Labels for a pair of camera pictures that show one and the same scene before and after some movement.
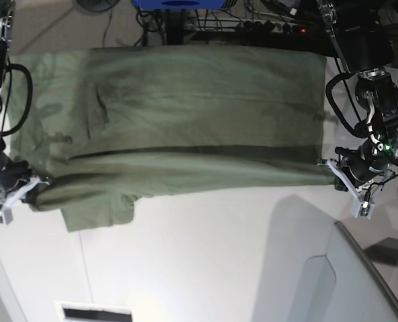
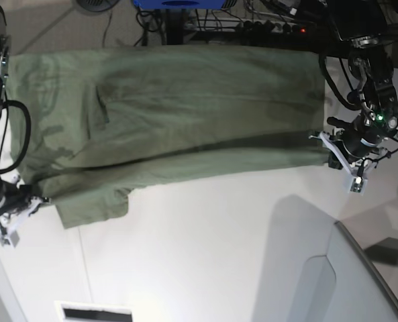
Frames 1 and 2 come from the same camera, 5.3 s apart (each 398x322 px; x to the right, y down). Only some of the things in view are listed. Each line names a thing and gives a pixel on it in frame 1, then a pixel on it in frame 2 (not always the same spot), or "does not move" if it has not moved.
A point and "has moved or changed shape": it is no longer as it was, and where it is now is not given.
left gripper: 11,172 → 4,198
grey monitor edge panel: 362,294 does not move
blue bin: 180,4 does not move
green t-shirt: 107,125 has moved or changed shape
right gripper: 364,163 → 368,129
